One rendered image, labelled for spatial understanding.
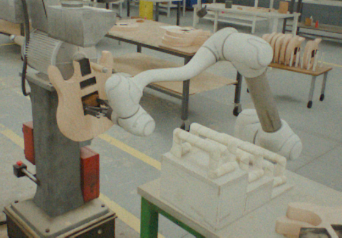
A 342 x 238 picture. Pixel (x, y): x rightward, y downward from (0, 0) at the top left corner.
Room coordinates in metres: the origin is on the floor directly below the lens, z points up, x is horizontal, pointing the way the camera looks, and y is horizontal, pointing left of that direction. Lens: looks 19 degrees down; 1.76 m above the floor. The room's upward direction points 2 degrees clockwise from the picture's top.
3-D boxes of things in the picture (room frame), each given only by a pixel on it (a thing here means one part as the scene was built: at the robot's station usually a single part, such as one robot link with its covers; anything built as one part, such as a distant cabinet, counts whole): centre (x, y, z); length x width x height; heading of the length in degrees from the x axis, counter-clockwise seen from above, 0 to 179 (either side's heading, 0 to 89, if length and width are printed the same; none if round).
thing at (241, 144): (1.42, -0.33, 1.12); 0.20 x 0.03 x 0.03; 41
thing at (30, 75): (2.25, 0.55, 1.11); 0.36 x 0.24 x 0.04; 43
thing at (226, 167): (1.21, -0.24, 1.12); 0.11 x 0.03 x 0.03; 132
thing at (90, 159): (2.37, 0.43, 0.49); 0.25 x 0.12 x 0.37; 43
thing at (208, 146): (1.26, -0.15, 1.20); 0.20 x 0.03 x 0.03; 41
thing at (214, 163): (1.20, -0.20, 1.15); 0.03 x 0.03 x 0.09
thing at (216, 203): (1.29, -0.18, 1.02); 0.27 x 0.15 x 0.17; 42
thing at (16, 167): (2.29, 0.75, 0.46); 0.25 x 0.07 x 0.08; 43
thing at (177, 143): (1.32, -0.09, 1.15); 0.03 x 0.03 x 0.09
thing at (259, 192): (1.39, -0.30, 0.98); 0.27 x 0.16 x 0.09; 42
